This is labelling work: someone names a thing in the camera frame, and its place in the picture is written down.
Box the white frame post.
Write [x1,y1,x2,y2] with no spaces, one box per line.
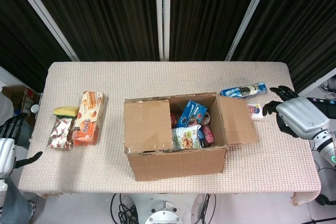
[296,66,336,96]
[154,0,171,61]
[6,0,80,62]
[225,0,275,61]

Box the black cable bundle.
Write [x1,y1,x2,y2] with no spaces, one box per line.
[110,194,140,224]

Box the red white snack packet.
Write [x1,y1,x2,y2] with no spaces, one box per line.
[47,115,76,151]

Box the brown cardboard shipping box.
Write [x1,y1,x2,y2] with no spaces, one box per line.
[123,92,260,182]

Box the open cardboard box with red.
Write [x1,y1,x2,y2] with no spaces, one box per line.
[1,84,42,126]

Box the black curtain panel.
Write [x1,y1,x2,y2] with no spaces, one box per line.
[232,0,336,93]
[0,0,72,93]
[22,0,161,62]
[169,0,264,61]

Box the beige waffle tablecloth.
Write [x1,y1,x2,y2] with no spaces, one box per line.
[19,61,322,206]

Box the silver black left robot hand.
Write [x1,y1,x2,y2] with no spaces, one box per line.
[0,112,44,179]

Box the yellow green sponge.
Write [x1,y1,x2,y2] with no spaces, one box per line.
[53,106,80,118]

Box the black electronic device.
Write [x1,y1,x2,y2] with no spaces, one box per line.
[306,95,336,118]

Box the blue Oreo cookie pack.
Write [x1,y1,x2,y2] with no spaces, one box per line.
[219,81,268,99]

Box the blue cookie box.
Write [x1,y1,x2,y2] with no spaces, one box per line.
[175,100,208,129]

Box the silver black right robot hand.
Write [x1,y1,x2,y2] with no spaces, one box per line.
[262,85,330,141]

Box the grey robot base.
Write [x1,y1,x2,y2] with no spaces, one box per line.
[144,200,184,224]

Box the dark blue snack pack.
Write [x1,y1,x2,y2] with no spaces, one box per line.
[197,131,208,148]

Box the green white snack bag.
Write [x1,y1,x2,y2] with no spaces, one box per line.
[172,124,202,150]

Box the white tissue pack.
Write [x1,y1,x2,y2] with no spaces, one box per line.
[246,103,265,121]

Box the orange biscuit box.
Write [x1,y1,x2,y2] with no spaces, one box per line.
[71,91,107,146]

